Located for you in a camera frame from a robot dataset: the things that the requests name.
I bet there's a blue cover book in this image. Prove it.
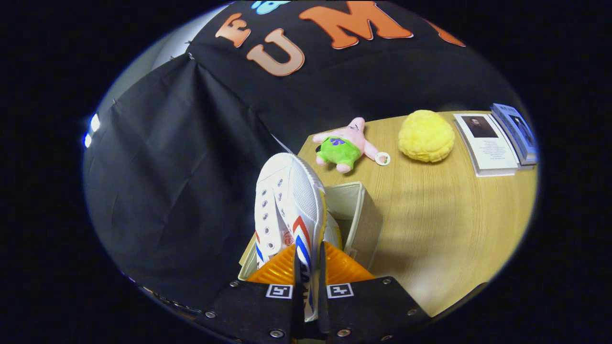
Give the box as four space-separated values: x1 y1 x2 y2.
491 103 538 166

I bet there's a pink starfish plush toy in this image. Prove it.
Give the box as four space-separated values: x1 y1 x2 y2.
312 117 391 173

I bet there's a brown fabric storage box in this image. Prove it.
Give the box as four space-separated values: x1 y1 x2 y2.
238 182 384 282

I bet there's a yellow plush bun toy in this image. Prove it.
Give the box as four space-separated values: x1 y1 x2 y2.
398 109 456 163

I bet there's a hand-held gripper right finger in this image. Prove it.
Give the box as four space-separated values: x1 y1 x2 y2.
318 241 433 342

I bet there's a white book with portrait cover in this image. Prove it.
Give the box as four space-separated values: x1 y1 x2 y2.
453 113 519 177

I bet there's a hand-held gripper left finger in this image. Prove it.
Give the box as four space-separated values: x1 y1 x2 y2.
194 246 306 344

